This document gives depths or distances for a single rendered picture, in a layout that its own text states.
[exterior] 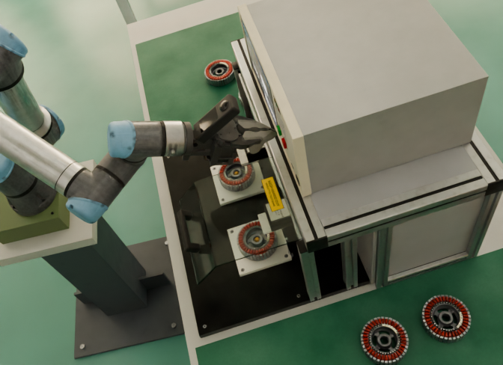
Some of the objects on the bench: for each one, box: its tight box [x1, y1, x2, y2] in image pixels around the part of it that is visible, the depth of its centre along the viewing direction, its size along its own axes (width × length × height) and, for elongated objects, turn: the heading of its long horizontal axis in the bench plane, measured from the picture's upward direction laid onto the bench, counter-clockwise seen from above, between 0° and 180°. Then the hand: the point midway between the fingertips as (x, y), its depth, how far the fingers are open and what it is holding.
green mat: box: [135, 12, 246, 129], centre depth 195 cm, size 94×61×1 cm, turn 112°
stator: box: [421, 295, 471, 343], centre depth 127 cm, size 11×11×4 cm
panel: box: [357, 231, 378, 283], centre depth 143 cm, size 1×66×30 cm, turn 22°
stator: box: [204, 59, 235, 87], centre depth 191 cm, size 11×11×4 cm
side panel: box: [375, 191, 503, 289], centre depth 125 cm, size 28×3×32 cm, turn 112°
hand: (272, 131), depth 116 cm, fingers closed
